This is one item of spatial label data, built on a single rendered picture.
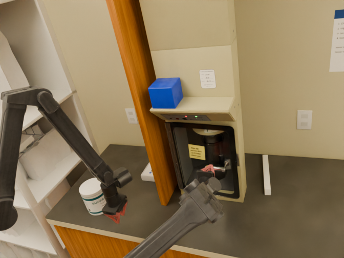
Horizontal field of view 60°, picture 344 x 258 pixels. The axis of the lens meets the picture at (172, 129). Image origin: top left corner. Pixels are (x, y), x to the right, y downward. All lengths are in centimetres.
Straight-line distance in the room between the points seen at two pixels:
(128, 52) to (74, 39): 84
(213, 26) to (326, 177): 97
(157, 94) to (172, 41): 21
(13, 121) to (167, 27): 61
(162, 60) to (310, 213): 92
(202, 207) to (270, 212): 84
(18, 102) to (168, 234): 59
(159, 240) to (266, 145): 125
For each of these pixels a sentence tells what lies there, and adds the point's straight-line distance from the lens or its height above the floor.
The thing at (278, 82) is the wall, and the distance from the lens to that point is 160.
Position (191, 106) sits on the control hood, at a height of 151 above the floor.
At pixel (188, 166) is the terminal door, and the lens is 142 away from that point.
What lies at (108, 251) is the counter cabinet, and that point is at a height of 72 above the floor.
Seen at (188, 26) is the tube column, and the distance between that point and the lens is 112.
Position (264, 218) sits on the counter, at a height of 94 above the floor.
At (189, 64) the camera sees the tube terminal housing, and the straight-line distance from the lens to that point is 117.
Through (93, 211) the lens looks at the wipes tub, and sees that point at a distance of 163.
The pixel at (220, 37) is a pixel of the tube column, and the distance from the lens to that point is 110.
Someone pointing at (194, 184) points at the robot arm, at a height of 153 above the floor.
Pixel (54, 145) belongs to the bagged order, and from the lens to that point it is 218.
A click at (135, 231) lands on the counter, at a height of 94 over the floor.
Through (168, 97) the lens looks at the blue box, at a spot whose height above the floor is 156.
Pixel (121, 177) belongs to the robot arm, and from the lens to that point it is 123.
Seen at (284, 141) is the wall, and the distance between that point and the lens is 178.
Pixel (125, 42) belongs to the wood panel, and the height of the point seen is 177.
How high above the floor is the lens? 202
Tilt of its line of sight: 30 degrees down
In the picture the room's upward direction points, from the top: 12 degrees counter-clockwise
